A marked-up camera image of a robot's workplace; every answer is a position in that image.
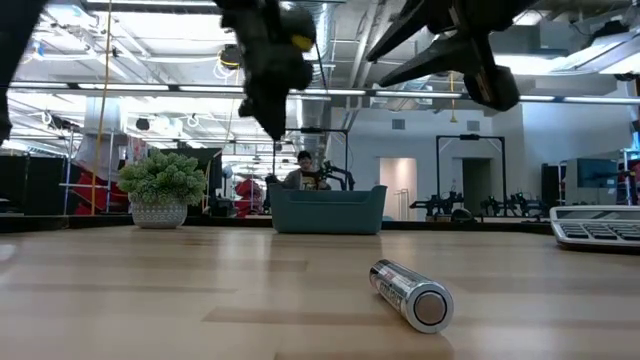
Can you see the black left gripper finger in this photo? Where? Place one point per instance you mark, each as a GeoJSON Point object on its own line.
{"type": "Point", "coordinates": [277, 115]}
{"type": "Point", "coordinates": [252, 107]}

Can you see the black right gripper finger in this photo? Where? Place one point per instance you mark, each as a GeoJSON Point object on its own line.
{"type": "Point", "coordinates": [440, 57]}
{"type": "Point", "coordinates": [415, 27]}

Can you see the silver black AA battery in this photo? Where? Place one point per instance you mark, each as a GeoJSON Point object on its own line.
{"type": "Point", "coordinates": [410, 295]}

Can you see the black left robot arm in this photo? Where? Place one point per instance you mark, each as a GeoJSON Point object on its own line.
{"type": "Point", "coordinates": [15, 50]}

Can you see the black background robot arm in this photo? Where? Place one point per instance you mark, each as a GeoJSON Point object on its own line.
{"type": "Point", "coordinates": [340, 175]}

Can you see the long ceiling light bar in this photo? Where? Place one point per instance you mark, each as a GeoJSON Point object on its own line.
{"type": "Point", "coordinates": [340, 92]}

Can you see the person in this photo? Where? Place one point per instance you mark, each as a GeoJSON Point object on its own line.
{"type": "Point", "coordinates": [302, 177]}

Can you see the red background object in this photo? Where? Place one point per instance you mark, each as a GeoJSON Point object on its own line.
{"type": "Point", "coordinates": [248, 192]}

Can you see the teal rectangular plastic bin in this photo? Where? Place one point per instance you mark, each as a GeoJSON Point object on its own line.
{"type": "Point", "coordinates": [327, 212]}

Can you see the green plant in patterned pot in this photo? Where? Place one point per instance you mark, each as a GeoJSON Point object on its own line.
{"type": "Point", "coordinates": [162, 185]}

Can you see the black background robot rig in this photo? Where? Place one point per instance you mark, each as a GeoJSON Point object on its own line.
{"type": "Point", "coordinates": [437, 205]}
{"type": "Point", "coordinates": [512, 205]}

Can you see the red background panel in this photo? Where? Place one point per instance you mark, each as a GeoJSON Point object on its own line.
{"type": "Point", "coordinates": [102, 200]}

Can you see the grey background monitor cabinet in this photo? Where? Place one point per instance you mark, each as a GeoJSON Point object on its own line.
{"type": "Point", "coordinates": [595, 175]}

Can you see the grey desk calculator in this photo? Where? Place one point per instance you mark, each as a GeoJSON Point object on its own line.
{"type": "Point", "coordinates": [595, 230]}

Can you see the black partition panel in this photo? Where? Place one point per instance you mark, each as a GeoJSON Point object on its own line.
{"type": "Point", "coordinates": [30, 185]}

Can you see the large silver ventilation duct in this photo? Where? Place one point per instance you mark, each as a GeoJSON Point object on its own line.
{"type": "Point", "coordinates": [312, 117]}

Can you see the black stand frame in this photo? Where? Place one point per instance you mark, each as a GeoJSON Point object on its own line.
{"type": "Point", "coordinates": [470, 137]}
{"type": "Point", "coordinates": [325, 130]}

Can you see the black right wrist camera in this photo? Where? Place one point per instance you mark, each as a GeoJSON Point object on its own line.
{"type": "Point", "coordinates": [495, 85]}

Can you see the black aluminium rig frame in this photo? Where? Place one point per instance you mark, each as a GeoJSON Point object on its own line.
{"type": "Point", "coordinates": [50, 222]}

